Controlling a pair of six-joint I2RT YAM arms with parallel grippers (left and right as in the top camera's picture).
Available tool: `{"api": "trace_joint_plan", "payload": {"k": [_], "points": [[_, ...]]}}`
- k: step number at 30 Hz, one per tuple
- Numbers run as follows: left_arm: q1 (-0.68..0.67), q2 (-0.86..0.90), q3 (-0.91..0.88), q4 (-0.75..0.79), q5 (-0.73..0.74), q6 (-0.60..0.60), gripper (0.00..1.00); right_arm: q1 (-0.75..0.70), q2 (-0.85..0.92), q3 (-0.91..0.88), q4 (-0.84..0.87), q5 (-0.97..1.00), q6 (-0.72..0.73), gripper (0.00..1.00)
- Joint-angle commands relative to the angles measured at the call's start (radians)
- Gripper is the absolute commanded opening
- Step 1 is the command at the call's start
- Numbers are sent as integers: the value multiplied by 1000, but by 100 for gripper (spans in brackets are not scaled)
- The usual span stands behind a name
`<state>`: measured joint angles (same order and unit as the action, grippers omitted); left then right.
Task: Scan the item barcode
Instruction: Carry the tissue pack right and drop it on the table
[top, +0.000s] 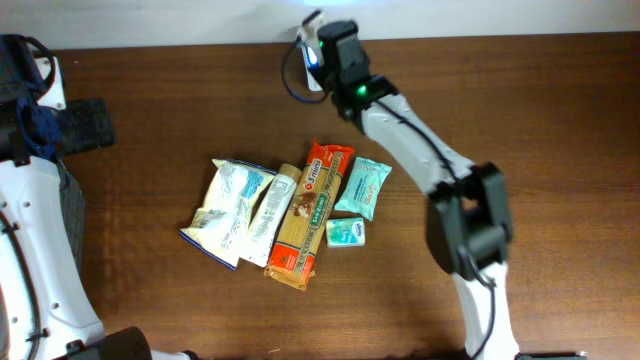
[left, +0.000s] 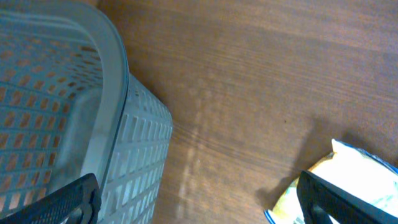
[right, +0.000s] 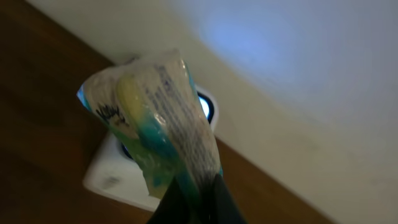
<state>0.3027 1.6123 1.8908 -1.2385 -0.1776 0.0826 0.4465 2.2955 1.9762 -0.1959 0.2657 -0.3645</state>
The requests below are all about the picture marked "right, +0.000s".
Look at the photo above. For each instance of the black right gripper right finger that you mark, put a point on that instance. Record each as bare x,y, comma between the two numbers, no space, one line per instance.
222,208

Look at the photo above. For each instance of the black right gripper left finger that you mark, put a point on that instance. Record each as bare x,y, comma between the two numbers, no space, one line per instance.
173,208

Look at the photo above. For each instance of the small teal tissue pack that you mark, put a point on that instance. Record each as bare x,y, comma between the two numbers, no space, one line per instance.
152,106

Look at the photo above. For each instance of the white barcode scanner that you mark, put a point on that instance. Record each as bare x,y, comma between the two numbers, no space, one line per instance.
115,174

